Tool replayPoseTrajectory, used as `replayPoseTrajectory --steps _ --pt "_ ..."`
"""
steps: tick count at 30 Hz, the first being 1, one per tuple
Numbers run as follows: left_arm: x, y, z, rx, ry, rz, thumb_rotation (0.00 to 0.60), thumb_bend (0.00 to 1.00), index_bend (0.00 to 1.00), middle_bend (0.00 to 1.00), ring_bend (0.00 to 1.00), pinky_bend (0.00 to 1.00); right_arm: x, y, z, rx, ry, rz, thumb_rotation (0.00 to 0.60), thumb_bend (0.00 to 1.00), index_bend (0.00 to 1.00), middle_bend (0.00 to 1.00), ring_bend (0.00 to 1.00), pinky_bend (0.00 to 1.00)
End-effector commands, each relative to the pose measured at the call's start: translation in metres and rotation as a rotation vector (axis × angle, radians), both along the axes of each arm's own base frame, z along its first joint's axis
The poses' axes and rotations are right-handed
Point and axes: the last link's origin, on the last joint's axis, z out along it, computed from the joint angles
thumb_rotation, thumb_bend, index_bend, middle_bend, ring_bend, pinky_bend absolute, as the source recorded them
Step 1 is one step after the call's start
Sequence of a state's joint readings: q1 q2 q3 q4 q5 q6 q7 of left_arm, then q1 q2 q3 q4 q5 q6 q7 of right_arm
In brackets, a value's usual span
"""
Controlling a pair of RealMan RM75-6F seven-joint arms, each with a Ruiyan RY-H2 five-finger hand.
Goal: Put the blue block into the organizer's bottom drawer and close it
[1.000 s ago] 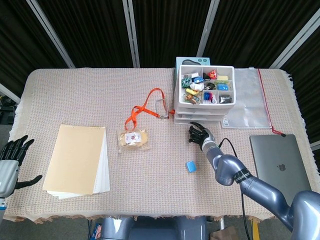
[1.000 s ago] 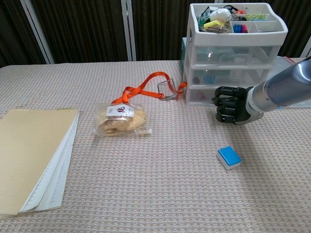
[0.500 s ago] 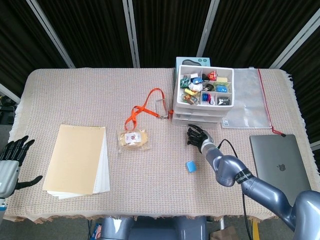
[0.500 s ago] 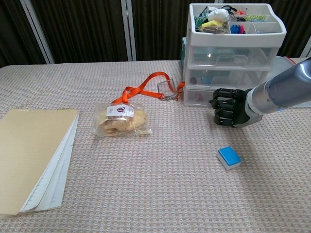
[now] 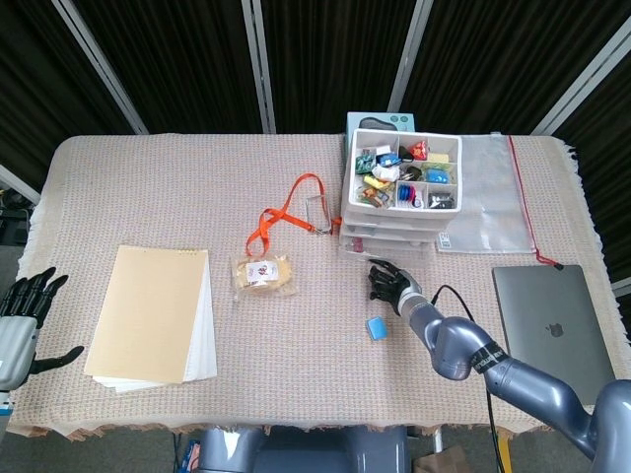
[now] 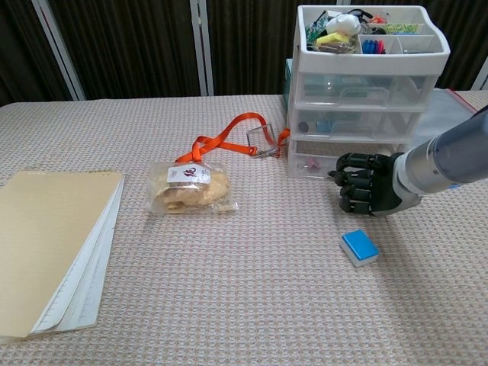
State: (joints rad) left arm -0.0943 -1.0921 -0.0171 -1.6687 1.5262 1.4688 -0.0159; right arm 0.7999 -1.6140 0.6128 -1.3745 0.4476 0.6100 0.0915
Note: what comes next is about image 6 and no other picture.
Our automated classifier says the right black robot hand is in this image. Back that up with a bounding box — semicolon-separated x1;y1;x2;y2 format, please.
327;151;423;217

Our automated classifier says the blue white mahjong tile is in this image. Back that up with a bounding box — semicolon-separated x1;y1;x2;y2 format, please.
339;228;380;268

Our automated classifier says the clear drawer with pink clip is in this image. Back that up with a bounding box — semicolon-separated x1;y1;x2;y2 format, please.
287;139;411;178

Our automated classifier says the clear drawer with blue item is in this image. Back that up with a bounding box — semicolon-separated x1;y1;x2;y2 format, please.
291;108;424;140

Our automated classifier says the clear drawer with teal contents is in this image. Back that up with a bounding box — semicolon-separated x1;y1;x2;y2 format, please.
297;71;438;108

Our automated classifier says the teal cardboard box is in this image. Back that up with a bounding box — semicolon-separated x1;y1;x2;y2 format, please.
282;59;295;106

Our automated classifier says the clear pouch with red zipper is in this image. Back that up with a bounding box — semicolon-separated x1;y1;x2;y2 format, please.
413;88;480;153

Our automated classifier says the clear badge holder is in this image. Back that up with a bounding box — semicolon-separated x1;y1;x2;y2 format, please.
246;122;280;154

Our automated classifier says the blue clips bunch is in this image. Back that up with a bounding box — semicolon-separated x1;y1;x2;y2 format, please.
361;38;386;54

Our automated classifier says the brown wrapped item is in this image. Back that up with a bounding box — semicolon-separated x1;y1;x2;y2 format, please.
308;41;358;53

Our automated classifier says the yellow small item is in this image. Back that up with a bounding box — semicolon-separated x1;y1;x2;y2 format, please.
316;32;352;45

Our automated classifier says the white crumpled item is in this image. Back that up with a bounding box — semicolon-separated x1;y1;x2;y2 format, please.
326;14;361;34

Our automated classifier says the green patterned card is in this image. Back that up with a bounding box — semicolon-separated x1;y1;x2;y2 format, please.
306;14;328;39

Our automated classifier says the beige woven tablecloth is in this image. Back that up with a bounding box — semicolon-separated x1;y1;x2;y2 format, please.
0;90;488;366

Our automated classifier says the bagged pastry snack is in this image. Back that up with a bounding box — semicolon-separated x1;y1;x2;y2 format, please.
146;160;239;215

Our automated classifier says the tan cover notepad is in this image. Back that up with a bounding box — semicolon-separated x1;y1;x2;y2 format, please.
0;169;126;344

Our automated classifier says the white plastic drawer unit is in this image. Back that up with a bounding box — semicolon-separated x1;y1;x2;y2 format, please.
285;4;451;178

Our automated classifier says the white partition frame post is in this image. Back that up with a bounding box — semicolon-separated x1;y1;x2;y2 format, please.
189;0;214;96
470;60;488;92
32;0;85;101

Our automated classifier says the orange lanyard strap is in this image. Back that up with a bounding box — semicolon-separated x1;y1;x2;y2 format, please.
175;112;291;165

